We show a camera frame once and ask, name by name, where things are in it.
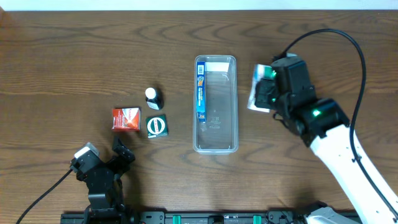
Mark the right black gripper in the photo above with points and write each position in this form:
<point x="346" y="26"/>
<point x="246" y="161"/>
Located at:
<point x="265" y="94"/>

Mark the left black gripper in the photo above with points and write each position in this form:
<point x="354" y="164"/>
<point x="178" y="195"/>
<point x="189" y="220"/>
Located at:
<point x="115" y="163"/>

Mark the blue tall box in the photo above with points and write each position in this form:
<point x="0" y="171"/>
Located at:
<point x="201" y="92"/>

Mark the green square box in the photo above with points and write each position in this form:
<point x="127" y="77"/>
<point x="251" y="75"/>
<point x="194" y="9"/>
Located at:
<point x="156" y="126"/>

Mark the dark bottle white cap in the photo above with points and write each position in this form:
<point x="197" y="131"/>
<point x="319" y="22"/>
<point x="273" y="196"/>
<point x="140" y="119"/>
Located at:
<point x="154" y="99"/>

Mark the red orange box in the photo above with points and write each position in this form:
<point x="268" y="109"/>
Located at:
<point x="126" y="119"/>

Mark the white green medicine box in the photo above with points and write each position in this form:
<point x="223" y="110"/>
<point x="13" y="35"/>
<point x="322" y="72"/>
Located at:
<point x="260" y="71"/>

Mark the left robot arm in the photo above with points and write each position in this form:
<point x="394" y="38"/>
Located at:
<point x="105" y="187"/>

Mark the clear plastic container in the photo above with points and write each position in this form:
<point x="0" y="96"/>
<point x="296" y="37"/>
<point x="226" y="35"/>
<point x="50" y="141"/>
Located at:
<point x="219" y="135"/>

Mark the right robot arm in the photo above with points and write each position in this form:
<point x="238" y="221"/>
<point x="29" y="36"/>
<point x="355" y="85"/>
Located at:
<point x="329" y="134"/>

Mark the black mounting rail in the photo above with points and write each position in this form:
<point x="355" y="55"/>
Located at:
<point x="194" y="218"/>

